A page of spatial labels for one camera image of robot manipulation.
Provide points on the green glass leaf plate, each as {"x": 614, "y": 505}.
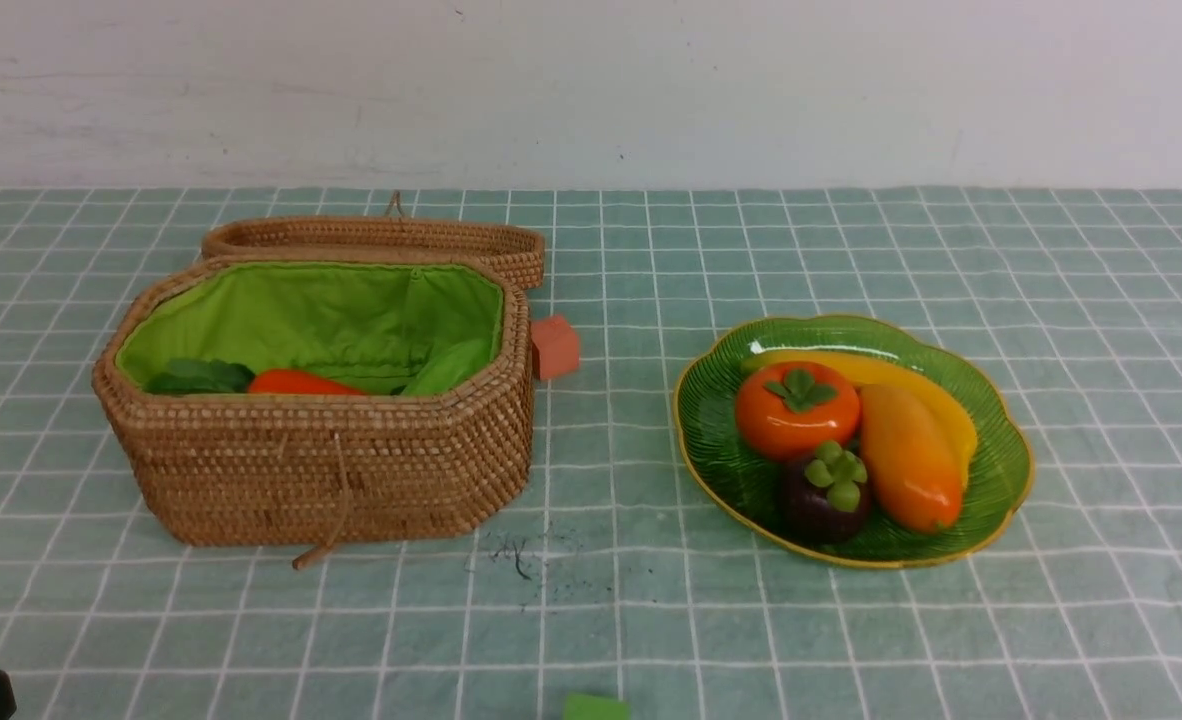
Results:
{"x": 743, "y": 484}

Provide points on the salmon foam block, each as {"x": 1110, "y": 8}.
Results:
{"x": 555, "y": 347}

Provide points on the orange yellow toy mango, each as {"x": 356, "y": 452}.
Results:
{"x": 912, "y": 467}

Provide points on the green foam block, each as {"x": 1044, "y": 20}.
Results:
{"x": 582, "y": 706}

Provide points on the orange toy carrot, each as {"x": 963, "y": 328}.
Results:
{"x": 217, "y": 377}

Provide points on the woven wicker basket lid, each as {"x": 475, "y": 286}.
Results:
{"x": 517, "y": 254}

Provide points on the purple toy mangosteen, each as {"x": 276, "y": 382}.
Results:
{"x": 824, "y": 497}

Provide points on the orange toy persimmon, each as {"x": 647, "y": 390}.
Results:
{"x": 786, "y": 410}

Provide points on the green checkered tablecloth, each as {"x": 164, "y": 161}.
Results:
{"x": 613, "y": 573}

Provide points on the yellow toy banana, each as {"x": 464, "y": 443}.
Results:
{"x": 861, "y": 369}

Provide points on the green toy cucumber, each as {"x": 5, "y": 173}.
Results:
{"x": 447, "y": 368}

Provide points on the woven wicker basket green lining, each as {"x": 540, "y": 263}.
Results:
{"x": 323, "y": 470}

